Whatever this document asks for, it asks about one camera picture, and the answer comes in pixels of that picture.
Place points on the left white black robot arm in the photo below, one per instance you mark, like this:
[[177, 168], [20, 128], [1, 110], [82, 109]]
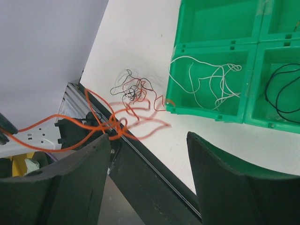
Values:
[[51, 136]]

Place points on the aluminium frame rail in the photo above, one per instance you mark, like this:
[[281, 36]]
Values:
[[73, 103]]

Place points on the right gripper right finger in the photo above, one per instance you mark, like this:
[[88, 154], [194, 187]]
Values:
[[232, 191]]

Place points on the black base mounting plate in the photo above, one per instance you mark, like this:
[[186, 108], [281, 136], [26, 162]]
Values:
[[125, 169]]

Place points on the green plastic bin right column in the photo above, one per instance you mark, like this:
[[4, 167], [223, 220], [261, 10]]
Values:
[[274, 96]]

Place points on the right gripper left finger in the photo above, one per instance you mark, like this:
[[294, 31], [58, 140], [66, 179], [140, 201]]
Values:
[[67, 192]]

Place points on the green plastic bin left column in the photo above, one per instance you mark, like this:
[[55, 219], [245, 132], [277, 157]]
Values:
[[213, 58]]

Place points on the green plastic bin column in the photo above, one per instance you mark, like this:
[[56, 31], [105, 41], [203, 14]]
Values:
[[213, 58], [274, 96]]

